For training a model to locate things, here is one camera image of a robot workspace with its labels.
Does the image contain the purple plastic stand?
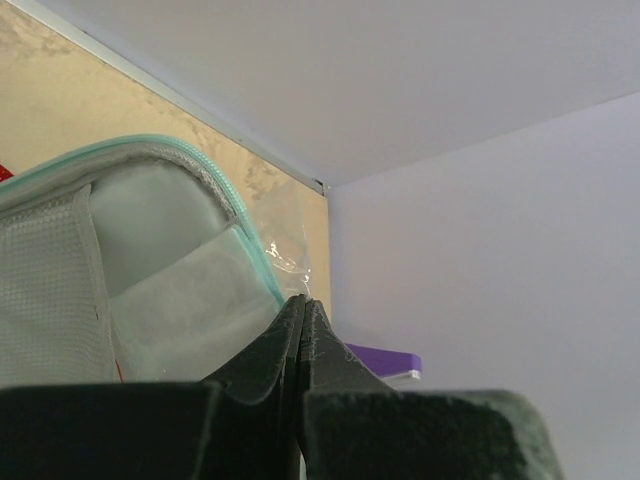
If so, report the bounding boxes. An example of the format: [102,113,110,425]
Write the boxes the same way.
[347,344,423,385]

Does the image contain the red toy microphone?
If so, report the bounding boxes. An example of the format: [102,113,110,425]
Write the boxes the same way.
[0,165,14,182]

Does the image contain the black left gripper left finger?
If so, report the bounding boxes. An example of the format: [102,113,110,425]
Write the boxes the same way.
[1,295,305,479]

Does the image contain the mint green medicine kit case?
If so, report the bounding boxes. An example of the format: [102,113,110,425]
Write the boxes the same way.
[1,135,284,387]

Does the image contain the plaster strips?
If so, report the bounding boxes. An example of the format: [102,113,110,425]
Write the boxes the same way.
[250,181,312,298]

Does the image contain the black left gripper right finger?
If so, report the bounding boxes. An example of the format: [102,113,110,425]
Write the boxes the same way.
[301,301,565,479]

